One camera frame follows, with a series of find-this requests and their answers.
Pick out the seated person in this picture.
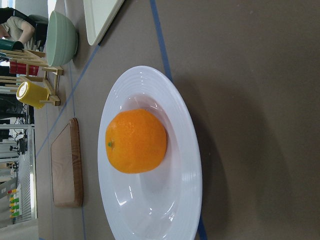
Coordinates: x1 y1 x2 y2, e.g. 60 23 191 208
0 7 41 51

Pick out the brown wooden tray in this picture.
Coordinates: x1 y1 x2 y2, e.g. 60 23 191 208
50 117 84 208

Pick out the yellow mug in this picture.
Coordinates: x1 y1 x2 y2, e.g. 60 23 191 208
16 81 49 109

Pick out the white plate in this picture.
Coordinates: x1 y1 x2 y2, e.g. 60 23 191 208
97 66 203 240

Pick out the cream bear tray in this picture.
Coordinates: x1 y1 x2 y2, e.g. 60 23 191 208
83 0 124 46

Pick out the green bowl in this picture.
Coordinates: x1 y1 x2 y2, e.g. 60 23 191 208
46 10 78 67

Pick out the orange fruit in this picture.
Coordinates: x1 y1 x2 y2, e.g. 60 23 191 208
105 108 167 174

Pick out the red cylinder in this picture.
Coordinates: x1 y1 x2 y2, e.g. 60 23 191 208
9 61 39 76

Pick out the wooden cup drying rack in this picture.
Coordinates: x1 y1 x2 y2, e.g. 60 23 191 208
0 49 64 109

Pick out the dark green cup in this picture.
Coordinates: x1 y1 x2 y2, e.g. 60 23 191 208
0 38 24 51

